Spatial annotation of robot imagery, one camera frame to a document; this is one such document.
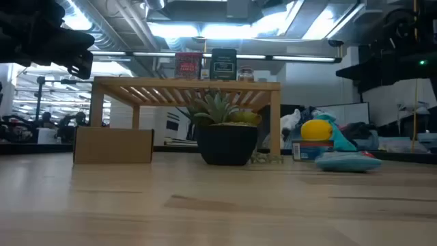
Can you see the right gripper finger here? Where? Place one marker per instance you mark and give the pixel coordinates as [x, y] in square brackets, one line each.
[356, 73]

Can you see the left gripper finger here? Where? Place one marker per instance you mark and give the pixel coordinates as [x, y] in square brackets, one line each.
[82, 66]
[73, 42]

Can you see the brown cardboard box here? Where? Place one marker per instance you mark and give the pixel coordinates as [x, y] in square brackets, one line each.
[112, 145]

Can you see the wooden slatted shelf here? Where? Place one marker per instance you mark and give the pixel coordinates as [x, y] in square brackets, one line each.
[184, 84]

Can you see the red-lid smoked paprika tin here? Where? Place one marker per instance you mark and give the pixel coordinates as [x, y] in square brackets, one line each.
[188, 66]

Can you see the dark green tea tin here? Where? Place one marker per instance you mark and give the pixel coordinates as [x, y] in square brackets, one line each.
[223, 65]

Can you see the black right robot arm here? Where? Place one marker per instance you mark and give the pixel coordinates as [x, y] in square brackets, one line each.
[403, 24]

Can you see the person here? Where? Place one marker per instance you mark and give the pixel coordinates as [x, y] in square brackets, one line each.
[81, 119]
[46, 119]

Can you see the long ceiling light bar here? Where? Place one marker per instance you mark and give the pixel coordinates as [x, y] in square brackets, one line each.
[300, 58]

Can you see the blue denim cloth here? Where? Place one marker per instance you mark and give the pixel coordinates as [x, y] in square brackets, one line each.
[362, 135]

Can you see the turquoise cloth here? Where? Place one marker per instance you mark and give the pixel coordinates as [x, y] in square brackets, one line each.
[343, 140]

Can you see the yellow lemon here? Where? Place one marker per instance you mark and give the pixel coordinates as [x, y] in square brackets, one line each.
[315, 130]

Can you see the orange snack wrapper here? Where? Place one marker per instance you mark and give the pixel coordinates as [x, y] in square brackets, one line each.
[368, 154]

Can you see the white cloth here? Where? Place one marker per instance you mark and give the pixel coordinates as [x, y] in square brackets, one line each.
[290, 123]

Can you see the blue-label tin can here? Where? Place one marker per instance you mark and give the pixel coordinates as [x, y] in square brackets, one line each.
[312, 150]

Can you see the blue snack packet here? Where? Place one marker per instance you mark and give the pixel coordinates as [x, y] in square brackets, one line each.
[348, 163]

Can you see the succulents in black pot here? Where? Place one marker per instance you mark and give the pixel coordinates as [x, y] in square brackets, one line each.
[227, 147]

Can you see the black aluminium rig frame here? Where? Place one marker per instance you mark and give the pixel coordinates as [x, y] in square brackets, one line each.
[34, 148]

